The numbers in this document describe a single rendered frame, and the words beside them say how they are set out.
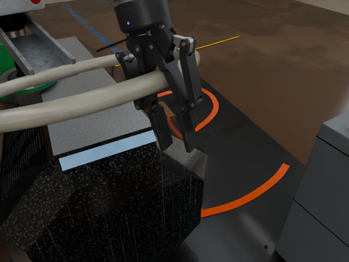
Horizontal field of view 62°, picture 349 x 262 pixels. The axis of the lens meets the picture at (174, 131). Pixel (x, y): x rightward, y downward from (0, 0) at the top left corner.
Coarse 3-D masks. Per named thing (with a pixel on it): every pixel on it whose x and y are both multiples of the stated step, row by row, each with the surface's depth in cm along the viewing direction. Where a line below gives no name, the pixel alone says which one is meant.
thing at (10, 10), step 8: (0, 0) 92; (8, 0) 93; (16, 0) 94; (24, 0) 96; (0, 8) 93; (8, 8) 94; (16, 8) 95; (24, 8) 97; (32, 8) 98; (40, 8) 100; (0, 16) 99; (8, 16) 99; (16, 16) 101
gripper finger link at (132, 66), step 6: (120, 54) 45; (120, 60) 45; (126, 60) 45; (132, 60) 46; (126, 66) 45; (132, 66) 46; (126, 72) 46; (132, 72) 46; (138, 72) 47; (126, 78) 47; (138, 102) 48; (138, 108) 48
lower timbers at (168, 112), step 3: (159, 102) 241; (162, 102) 241; (162, 105) 238; (165, 105) 238; (165, 108) 234; (168, 108) 234; (165, 111) 231; (168, 111) 231; (171, 111) 231; (168, 114) 227; (171, 114) 227; (171, 117) 226; (174, 117) 227; (174, 120) 229
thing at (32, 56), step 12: (24, 12) 106; (36, 24) 97; (0, 36) 94; (24, 36) 100; (36, 36) 100; (48, 36) 89; (12, 48) 82; (24, 48) 93; (36, 48) 93; (48, 48) 93; (60, 48) 83; (24, 60) 77; (36, 60) 86; (48, 60) 87; (60, 60) 87; (72, 60) 78; (24, 72) 79; (36, 72) 81
